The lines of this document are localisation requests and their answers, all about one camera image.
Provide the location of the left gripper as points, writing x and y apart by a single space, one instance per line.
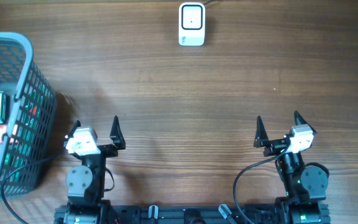
110 150

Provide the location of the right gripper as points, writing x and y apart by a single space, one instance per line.
261 139

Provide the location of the orange tissue pack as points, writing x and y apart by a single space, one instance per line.
3 131

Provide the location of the green 3M gloves bag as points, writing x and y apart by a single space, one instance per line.
33 119

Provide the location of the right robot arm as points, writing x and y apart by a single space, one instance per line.
305 184

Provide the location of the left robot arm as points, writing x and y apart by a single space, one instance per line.
86 183

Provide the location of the white barcode scanner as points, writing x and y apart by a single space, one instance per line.
191 24

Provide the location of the grey plastic mesh basket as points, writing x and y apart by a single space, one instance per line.
18 72

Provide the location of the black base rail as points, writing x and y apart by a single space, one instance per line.
191 214

